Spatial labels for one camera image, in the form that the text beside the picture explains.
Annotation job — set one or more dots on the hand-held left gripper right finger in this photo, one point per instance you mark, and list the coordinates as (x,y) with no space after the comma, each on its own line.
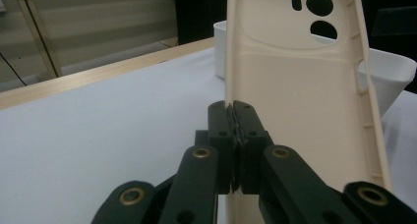
(250,135)

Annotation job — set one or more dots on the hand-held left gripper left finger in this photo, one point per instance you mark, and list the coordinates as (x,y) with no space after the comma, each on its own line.
(224,135)

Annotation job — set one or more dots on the beige phone case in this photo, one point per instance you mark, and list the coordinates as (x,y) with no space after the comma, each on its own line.
(295,86)

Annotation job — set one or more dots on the white plastic bin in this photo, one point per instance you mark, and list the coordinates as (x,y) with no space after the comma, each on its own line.
(390,73)

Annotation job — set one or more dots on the white table cover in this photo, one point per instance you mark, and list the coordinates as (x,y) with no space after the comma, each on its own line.
(98,135)

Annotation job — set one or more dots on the wooden table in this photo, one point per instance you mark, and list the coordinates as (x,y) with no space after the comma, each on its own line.
(98,75)

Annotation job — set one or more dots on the wooden wall trim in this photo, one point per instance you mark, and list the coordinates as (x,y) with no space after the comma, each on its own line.
(46,37)

